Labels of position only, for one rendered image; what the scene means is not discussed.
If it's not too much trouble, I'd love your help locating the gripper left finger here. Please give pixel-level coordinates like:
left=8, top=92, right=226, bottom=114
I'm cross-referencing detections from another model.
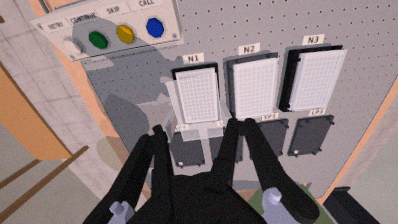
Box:
left=83, top=109, right=178, bottom=224

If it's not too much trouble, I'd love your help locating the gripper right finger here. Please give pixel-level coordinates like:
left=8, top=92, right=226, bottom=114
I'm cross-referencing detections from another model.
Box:
left=196, top=100, right=320, bottom=224

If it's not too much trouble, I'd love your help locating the grey control panel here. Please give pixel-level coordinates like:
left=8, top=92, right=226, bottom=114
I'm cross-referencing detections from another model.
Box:
left=29, top=0, right=185, bottom=62

